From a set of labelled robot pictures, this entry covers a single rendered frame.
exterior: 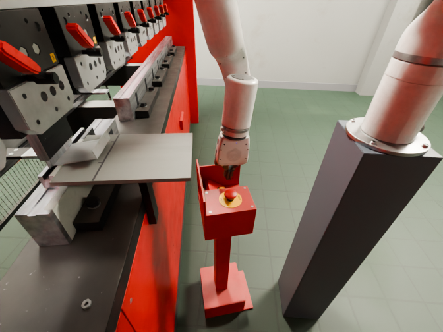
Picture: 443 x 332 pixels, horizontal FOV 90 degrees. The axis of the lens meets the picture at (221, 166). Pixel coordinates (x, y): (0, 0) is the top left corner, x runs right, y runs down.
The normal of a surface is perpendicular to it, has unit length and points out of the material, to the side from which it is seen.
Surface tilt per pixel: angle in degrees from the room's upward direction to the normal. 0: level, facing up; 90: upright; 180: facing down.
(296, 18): 90
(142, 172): 0
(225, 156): 89
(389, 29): 90
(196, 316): 0
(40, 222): 90
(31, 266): 0
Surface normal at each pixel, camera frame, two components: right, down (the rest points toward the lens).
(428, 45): -0.72, 0.42
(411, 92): -0.55, 0.50
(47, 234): 0.08, 0.61
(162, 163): 0.02, -0.79
